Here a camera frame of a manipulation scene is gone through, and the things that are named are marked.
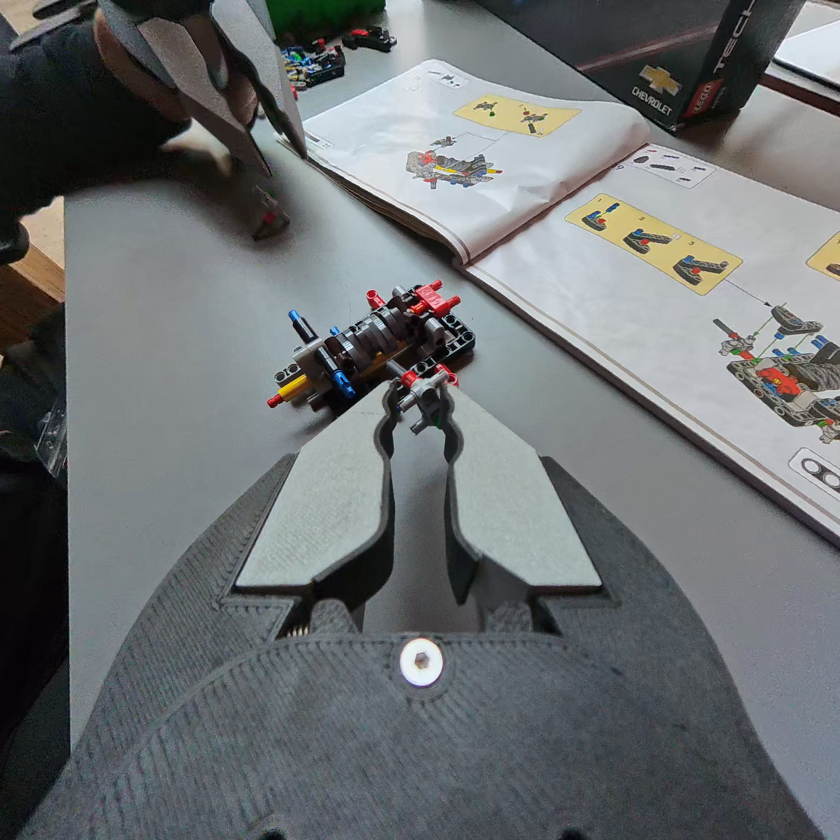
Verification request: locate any black red lego beam assembly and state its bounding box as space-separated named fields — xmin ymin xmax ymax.
xmin=341 ymin=25 xmax=399 ymax=53

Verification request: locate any white side desk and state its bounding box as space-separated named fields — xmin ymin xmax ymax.
xmin=760 ymin=0 xmax=840 ymax=112

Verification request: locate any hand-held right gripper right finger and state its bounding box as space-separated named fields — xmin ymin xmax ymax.
xmin=436 ymin=386 xmax=605 ymax=621

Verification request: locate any pile of loose lego pieces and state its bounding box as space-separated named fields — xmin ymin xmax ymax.
xmin=281 ymin=41 xmax=347 ymax=91

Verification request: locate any lego chassis frame assembly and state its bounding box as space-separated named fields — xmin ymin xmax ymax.
xmin=266 ymin=278 xmax=477 ymax=416

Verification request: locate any person's left forearm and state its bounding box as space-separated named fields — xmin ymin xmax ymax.
xmin=0 ymin=20 xmax=198 ymax=221

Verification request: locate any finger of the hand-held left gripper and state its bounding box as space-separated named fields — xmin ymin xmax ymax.
xmin=134 ymin=13 xmax=275 ymax=179
xmin=210 ymin=0 xmax=311 ymax=161

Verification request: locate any small grey lego connector assembly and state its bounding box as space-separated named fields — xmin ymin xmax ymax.
xmin=251 ymin=180 xmax=291 ymax=242
xmin=386 ymin=366 xmax=460 ymax=435

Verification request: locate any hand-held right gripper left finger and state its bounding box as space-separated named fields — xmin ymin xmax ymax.
xmin=233 ymin=381 xmax=398 ymax=618

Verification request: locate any person's left hand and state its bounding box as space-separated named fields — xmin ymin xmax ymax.
xmin=92 ymin=16 xmax=194 ymax=126

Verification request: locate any green plastic bin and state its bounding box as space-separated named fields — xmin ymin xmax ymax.
xmin=266 ymin=0 xmax=389 ymax=38

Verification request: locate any dark lego set box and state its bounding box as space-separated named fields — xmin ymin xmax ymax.
xmin=472 ymin=0 xmax=809 ymax=133

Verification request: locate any lego instruction booklet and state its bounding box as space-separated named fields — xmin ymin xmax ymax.
xmin=279 ymin=59 xmax=840 ymax=547

